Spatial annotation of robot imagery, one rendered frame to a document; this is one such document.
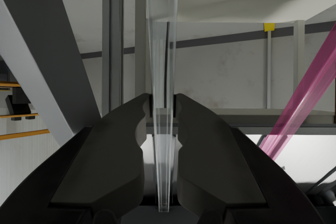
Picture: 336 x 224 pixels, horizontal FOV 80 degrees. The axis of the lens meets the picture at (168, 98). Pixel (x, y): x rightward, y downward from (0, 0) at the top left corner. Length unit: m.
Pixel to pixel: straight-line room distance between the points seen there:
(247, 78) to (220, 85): 0.40
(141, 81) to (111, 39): 0.16
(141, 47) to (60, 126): 0.45
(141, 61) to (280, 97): 2.70
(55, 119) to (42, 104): 0.02
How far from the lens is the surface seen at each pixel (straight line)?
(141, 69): 0.59
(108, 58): 0.47
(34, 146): 6.43
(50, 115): 0.19
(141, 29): 0.62
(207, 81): 3.27
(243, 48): 3.24
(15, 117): 4.73
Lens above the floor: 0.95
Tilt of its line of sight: level
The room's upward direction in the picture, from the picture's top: 180 degrees counter-clockwise
